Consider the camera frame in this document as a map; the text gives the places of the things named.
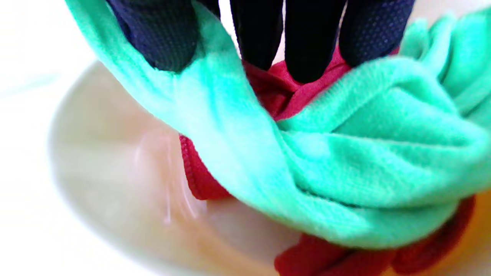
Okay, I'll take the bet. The yellow plastic basin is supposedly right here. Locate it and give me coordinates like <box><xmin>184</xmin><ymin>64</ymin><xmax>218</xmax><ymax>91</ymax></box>
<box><xmin>48</xmin><ymin>61</ymin><xmax>491</xmax><ymax>276</ymax></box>

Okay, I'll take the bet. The green rectangular towel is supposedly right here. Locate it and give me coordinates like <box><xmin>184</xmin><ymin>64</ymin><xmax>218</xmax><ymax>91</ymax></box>
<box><xmin>64</xmin><ymin>0</ymin><xmax>491</xmax><ymax>250</ymax></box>

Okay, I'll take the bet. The red rectangular towel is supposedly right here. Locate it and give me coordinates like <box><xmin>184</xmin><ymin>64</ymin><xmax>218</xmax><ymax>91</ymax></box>
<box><xmin>179</xmin><ymin>45</ymin><xmax>477</xmax><ymax>276</ymax></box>

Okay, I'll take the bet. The person's right hand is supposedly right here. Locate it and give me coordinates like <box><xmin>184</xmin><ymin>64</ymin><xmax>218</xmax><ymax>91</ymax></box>
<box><xmin>105</xmin><ymin>0</ymin><xmax>417</xmax><ymax>83</ymax></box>

